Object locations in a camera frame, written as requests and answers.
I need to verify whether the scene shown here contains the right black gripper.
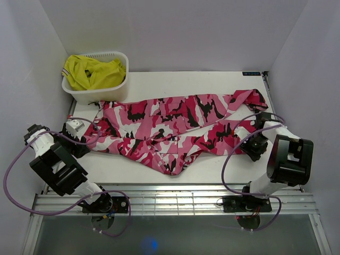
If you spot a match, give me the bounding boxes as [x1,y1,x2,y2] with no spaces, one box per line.
[239,133,268,162]

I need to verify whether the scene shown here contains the pink camouflage trousers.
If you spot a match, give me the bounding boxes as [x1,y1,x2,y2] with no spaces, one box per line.
[84,89,268,176]

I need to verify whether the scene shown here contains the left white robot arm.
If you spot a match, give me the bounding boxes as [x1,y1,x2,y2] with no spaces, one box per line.
[24,120,114,213]

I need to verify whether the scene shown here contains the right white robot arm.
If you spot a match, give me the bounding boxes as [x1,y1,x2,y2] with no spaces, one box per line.
[235,113,313,211]

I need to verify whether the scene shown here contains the yellow trousers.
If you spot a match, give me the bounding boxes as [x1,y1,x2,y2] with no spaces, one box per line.
[62,55,126,91]

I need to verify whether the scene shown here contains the white plastic basket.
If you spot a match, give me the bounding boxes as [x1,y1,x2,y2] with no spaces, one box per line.
[62,52,130,105]

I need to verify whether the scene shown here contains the blue label sticker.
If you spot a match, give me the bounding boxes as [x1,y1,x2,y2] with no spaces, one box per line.
[242,72,261,77]

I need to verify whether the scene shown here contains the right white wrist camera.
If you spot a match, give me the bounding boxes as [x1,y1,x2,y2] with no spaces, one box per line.
[233,126,250,145]

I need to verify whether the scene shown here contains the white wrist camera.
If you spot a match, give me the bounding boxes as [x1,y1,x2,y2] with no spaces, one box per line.
[233,126,250,145]
[65,120,84,138]

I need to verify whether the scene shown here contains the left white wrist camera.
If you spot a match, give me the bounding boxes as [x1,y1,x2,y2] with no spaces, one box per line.
[65,120,84,138]

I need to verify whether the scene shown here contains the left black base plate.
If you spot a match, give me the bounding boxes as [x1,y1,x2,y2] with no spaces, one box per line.
[79,194,128,214]

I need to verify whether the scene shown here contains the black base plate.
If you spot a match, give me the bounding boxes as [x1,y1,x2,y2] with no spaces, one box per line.
[79,194,128,214]
[222,195,272,213]

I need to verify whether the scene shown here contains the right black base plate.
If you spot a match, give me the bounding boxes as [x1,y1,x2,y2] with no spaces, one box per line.
[222,195,272,213]

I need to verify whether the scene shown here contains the aluminium rail frame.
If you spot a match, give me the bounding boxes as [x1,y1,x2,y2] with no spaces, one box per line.
[29,182,319,217]

